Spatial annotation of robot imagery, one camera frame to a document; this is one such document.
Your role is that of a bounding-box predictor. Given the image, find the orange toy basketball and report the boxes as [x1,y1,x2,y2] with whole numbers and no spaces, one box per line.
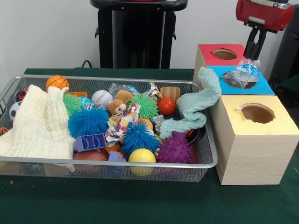
[46,75,70,92]

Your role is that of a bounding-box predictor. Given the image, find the dark green table cloth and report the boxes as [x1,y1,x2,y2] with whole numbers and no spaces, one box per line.
[0,67,299,224]
[275,74,299,103]

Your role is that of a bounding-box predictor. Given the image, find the purple spiky ball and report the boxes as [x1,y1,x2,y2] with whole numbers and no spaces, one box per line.
[156,131,194,164]

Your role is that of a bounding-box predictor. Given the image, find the green rubber koosh ball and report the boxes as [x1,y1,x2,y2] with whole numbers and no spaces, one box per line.
[127,93,159,122]

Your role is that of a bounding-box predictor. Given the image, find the brown plush monkey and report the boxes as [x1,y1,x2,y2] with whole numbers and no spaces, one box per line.
[107,90,133,116]

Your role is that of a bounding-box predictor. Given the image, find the white toy baseball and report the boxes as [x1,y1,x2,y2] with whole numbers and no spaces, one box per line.
[91,90,114,105]

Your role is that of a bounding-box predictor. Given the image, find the cream waffle cloth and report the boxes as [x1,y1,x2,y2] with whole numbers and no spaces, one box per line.
[0,84,76,173]

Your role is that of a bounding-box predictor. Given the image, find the orange smooth ball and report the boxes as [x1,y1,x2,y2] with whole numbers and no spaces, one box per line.
[157,97,177,116]

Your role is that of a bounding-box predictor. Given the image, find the wooden box with three holes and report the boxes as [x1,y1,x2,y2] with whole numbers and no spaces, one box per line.
[192,43,299,186]

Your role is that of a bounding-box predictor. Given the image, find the blue rubber koosh ball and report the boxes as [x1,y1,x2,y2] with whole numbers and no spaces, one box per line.
[120,123,161,158]
[68,104,110,138]

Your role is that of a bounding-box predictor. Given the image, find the crushed clear plastic bottle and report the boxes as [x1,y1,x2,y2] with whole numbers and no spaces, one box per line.
[223,58,262,90]

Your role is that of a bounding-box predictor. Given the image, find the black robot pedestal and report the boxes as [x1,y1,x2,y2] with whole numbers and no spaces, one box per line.
[90,0,189,69]

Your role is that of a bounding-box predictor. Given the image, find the yellow smooth ball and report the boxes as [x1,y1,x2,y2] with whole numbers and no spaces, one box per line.
[128,148,157,177]

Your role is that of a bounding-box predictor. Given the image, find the clear mesh bin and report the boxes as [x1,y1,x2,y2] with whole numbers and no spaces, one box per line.
[0,74,219,183]

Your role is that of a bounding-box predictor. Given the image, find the black cable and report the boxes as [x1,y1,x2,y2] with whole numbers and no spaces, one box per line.
[81,60,101,69]

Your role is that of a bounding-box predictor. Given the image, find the mint green waffle cloth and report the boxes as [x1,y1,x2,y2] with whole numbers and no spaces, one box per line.
[160,67,222,140]

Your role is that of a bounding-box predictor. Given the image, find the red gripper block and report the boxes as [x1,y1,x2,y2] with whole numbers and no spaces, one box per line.
[235,0,295,61]

